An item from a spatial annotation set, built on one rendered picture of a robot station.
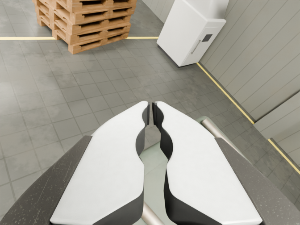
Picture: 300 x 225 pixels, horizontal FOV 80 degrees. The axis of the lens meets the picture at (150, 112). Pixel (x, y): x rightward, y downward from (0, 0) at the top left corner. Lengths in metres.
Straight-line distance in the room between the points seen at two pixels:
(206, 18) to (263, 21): 0.85
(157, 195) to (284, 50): 2.97
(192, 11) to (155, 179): 2.74
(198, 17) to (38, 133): 2.42
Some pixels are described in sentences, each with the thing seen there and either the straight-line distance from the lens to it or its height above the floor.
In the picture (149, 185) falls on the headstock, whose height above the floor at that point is 1.25.
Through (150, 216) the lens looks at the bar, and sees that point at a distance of 0.36.
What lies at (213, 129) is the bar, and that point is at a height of 1.27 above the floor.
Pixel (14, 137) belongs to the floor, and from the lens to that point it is 1.89.
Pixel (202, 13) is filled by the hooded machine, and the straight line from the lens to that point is 2.93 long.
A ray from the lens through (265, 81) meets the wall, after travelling 3.29.
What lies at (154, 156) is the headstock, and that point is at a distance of 0.42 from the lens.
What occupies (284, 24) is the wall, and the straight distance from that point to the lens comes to 3.21.
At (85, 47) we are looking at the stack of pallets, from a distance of 2.81.
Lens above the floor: 1.61
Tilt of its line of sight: 46 degrees down
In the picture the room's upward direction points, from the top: 31 degrees clockwise
